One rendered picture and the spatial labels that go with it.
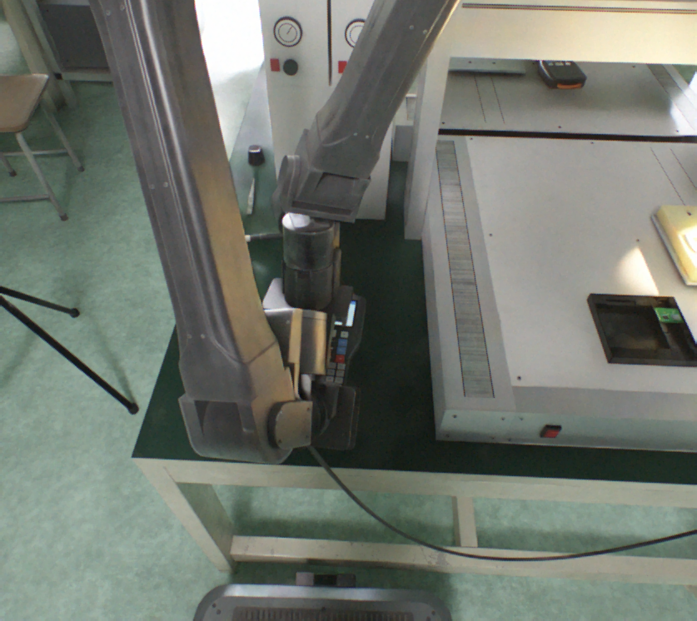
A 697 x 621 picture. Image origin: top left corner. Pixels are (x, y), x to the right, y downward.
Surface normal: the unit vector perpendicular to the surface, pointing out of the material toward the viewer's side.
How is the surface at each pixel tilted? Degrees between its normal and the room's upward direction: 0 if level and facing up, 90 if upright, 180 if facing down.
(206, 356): 62
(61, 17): 90
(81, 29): 90
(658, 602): 0
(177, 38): 68
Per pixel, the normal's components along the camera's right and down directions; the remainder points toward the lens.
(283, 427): 0.91, -0.06
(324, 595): 0.03, -1.00
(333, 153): 0.12, 0.83
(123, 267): 0.01, -0.66
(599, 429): -0.04, 0.74
